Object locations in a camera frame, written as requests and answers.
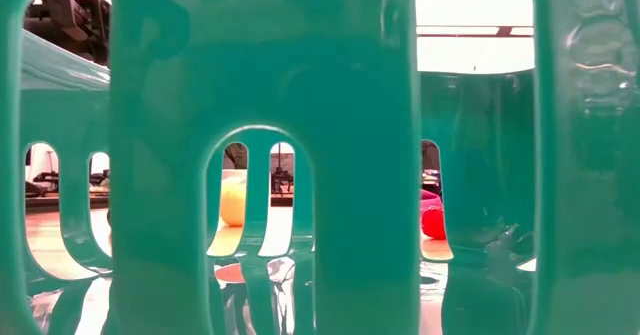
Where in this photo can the yellow lemon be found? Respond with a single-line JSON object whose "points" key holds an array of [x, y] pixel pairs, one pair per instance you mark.
{"points": [[233, 202]]}

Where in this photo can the red tomato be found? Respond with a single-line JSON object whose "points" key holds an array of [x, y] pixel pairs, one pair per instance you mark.
{"points": [[434, 223]]}

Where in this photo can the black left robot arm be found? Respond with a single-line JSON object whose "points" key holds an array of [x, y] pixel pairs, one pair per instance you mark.
{"points": [[70, 12]]}

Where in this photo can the teal plastic basket orange rim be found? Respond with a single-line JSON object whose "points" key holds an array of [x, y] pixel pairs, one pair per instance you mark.
{"points": [[350, 175]]}

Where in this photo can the magenta cloth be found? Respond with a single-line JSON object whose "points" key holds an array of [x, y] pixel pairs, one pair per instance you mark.
{"points": [[430, 199]]}

